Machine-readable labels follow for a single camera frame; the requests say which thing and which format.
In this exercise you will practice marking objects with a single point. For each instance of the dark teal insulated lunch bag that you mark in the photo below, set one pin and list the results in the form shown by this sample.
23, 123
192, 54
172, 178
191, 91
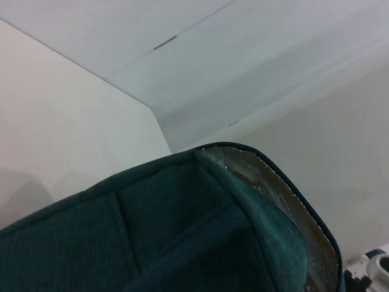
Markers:
121, 243

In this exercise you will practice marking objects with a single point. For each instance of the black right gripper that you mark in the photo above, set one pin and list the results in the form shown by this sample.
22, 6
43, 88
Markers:
357, 283

